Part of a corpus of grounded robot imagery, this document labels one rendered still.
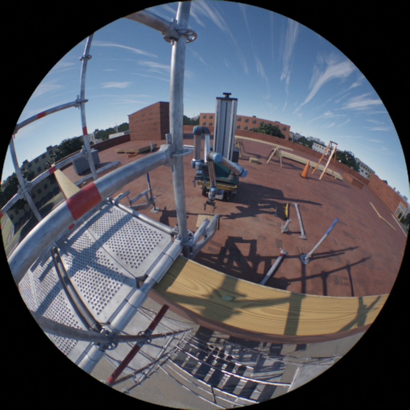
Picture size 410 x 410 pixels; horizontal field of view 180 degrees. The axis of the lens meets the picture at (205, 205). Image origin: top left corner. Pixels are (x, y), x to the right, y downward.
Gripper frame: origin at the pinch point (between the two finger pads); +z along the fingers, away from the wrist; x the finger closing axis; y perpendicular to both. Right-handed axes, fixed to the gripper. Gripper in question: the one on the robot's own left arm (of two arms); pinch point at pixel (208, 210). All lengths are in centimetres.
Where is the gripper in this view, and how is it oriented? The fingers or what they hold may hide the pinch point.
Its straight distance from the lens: 193.8
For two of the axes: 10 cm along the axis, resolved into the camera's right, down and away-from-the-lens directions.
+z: -2.1, 9.5, 2.3
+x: 9.1, 2.8, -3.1
